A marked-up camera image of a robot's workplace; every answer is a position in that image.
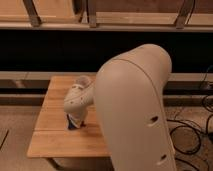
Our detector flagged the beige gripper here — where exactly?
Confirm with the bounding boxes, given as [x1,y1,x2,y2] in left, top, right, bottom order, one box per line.
[68,111,87,128]

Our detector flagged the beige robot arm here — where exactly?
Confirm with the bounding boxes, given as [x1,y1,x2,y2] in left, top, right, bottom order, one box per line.
[64,44,177,171]

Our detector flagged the wooden table top board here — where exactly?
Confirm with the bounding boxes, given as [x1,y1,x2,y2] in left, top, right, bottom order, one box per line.
[26,75,176,159]

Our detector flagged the wooden shelf with metal brackets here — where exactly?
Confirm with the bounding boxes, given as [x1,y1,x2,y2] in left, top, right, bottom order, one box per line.
[0,0,213,32]

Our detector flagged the black floor cables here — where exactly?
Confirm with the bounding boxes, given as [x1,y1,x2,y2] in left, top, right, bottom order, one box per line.
[165,64,213,171]

